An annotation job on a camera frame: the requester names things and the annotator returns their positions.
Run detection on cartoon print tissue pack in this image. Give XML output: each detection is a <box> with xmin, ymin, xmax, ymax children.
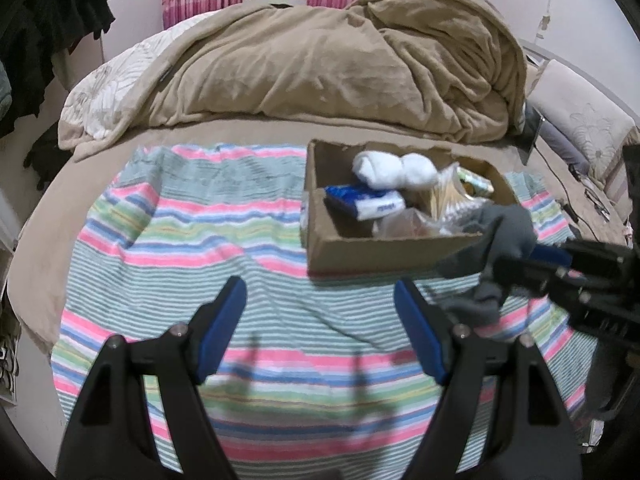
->
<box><xmin>457</xmin><ymin>165</ymin><xmax>496</xmax><ymax>196</ymax></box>

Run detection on striped pastel cloth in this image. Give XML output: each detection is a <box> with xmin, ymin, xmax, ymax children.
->
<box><xmin>52</xmin><ymin>142</ymin><xmax>596</xmax><ymax>480</ymax></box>

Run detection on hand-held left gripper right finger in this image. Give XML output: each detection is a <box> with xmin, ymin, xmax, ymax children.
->
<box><xmin>394</xmin><ymin>277</ymin><xmax>583</xmax><ymax>480</ymax></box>

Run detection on black eyeglasses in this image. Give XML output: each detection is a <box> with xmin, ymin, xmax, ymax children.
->
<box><xmin>582</xmin><ymin>187</ymin><xmax>613</xmax><ymax>221</ymax></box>

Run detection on standing tablet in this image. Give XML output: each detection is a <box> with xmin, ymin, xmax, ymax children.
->
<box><xmin>522</xmin><ymin>110</ymin><xmax>546</xmax><ymax>166</ymax></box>

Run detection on black cable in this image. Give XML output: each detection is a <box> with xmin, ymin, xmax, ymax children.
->
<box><xmin>540</xmin><ymin>150</ymin><xmax>581</xmax><ymax>221</ymax></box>

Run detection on grey blue pillow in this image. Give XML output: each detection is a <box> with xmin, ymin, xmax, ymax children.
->
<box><xmin>525</xmin><ymin>102</ymin><xmax>591</xmax><ymax>173</ymax></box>

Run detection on dark grey sock pair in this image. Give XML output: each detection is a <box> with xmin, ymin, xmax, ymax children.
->
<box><xmin>435</xmin><ymin>202</ymin><xmax>536</xmax><ymax>328</ymax></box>

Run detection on hanging black clothes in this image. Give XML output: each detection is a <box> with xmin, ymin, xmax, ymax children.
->
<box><xmin>0</xmin><ymin>0</ymin><xmax>116</xmax><ymax>136</ymax></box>

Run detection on small black cloth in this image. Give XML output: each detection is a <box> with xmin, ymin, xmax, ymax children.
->
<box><xmin>24</xmin><ymin>122</ymin><xmax>71</xmax><ymax>191</ymax></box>

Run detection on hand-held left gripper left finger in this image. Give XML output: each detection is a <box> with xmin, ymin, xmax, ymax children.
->
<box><xmin>56</xmin><ymin>276</ymin><xmax>248</xmax><ymax>480</ymax></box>

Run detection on beige fleece blanket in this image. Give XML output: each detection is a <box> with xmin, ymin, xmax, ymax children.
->
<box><xmin>57</xmin><ymin>0</ymin><xmax>528</xmax><ymax>143</ymax></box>

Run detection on blue tissue pack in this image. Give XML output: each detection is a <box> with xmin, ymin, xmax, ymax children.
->
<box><xmin>324</xmin><ymin>184</ymin><xmax>406</xmax><ymax>221</ymax></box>

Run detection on white sock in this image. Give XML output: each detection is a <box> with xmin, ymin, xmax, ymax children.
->
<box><xmin>352</xmin><ymin>151</ymin><xmax>407</xmax><ymax>192</ymax></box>
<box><xmin>400</xmin><ymin>152</ymin><xmax>441</xmax><ymax>191</ymax></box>

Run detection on white floral quilt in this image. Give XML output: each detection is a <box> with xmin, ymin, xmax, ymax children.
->
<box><xmin>59</xmin><ymin>12</ymin><xmax>211</xmax><ymax>141</ymax></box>

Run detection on grey bed headboard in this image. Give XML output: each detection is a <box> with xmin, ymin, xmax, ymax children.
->
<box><xmin>517</xmin><ymin>37</ymin><xmax>640</xmax><ymax>126</ymax></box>

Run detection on white floral pillow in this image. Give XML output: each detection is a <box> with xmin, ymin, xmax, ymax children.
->
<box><xmin>530</xmin><ymin>59</ymin><xmax>638</xmax><ymax>181</ymax></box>

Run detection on bed with beige sheet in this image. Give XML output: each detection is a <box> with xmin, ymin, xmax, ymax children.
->
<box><xmin>7</xmin><ymin>110</ymin><xmax>640</xmax><ymax>361</ymax></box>

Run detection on brown cardboard box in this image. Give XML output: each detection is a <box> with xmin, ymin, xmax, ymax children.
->
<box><xmin>300</xmin><ymin>139</ymin><xmax>521</xmax><ymax>276</ymax></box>

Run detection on cotton swab bag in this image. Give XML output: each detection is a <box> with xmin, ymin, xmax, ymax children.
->
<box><xmin>425</xmin><ymin>162</ymin><xmax>486</xmax><ymax>221</ymax></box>

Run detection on clear plastic bag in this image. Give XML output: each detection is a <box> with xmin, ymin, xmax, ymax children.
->
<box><xmin>372</xmin><ymin>207</ymin><xmax>461</xmax><ymax>240</ymax></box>

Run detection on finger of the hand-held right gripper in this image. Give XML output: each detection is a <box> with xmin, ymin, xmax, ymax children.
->
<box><xmin>529</xmin><ymin>240</ymin><xmax>631</xmax><ymax>273</ymax></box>
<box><xmin>480</xmin><ymin>257</ymin><xmax>591</xmax><ymax>303</ymax></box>

